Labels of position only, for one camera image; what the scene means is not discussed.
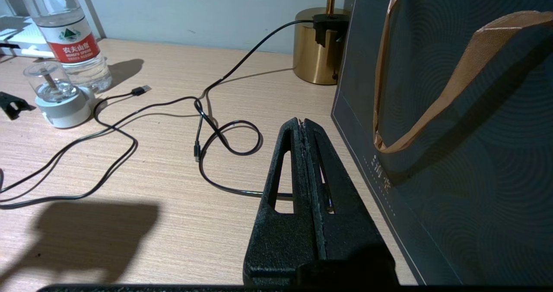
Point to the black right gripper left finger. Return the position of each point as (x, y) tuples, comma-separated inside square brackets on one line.
[(281, 244)]

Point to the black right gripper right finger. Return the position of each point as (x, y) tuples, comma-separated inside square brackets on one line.
[(345, 240)]

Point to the white wifi router with antennas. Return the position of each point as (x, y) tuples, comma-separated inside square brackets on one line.
[(19, 37)]

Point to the dark blue gift bag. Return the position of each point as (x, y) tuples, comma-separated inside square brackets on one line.
[(497, 197)]

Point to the brass desk lamp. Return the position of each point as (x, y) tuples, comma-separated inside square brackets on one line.
[(313, 50)]

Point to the black block on lamp base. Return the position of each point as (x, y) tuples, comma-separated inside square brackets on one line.
[(330, 24)]

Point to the small white clear-dome humidifier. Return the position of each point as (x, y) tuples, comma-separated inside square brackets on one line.
[(62, 108)]

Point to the clear water bottle red cap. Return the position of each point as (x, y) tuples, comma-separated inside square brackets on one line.
[(71, 46)]

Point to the small black plastic clip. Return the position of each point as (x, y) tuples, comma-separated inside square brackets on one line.
[(12, 106)]

